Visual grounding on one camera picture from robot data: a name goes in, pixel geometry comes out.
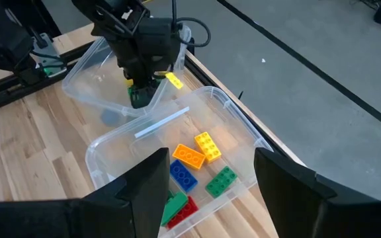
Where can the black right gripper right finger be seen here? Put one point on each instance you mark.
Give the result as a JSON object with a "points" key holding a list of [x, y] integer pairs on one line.
{"points": [[326, 215]]}

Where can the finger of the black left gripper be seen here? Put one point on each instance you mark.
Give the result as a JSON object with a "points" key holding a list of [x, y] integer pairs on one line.
{"points": [[154, 84], [136, 82]]}

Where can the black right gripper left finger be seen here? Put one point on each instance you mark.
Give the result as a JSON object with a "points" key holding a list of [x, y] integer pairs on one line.
{"points": [[78, 218]]}

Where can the yellow small block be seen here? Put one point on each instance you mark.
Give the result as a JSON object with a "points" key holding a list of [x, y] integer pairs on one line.
{"points": [[129, 82]]}

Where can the green small block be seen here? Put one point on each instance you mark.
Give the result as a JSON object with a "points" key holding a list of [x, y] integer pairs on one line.
{"points": [[141, 100]]}

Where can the yellow-orange small block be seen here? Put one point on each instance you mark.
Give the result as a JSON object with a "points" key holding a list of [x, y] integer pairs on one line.
{"points": [[174, 80]]}

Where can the clear plastic bin with label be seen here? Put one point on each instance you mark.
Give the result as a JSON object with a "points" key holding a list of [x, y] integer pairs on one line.
{"points": [[127, 148]]}

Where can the yellow-orange large block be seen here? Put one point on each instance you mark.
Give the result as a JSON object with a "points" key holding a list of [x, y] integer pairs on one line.
{"points": [[188, 156]]}

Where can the yellow large block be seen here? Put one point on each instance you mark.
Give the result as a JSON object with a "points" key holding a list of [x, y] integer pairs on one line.
{"points": [[207, 147]]}

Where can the blue large block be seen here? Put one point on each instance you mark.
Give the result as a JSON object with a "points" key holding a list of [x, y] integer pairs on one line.
{"points": [[183, 176]]}

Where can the green large block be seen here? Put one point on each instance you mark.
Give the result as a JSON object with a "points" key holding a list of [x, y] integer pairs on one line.
{"points": [[222, 182], [174, 207]]}

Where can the red large block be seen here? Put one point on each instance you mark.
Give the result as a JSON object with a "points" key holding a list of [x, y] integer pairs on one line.
{"points": [[185, 214]]}

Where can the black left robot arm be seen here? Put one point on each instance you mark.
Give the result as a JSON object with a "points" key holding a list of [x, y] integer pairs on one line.
{"points": [[2, 36]]}

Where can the grey arm base bracket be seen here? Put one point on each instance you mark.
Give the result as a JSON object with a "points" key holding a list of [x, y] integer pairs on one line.
{"points": [[46, 54]]}

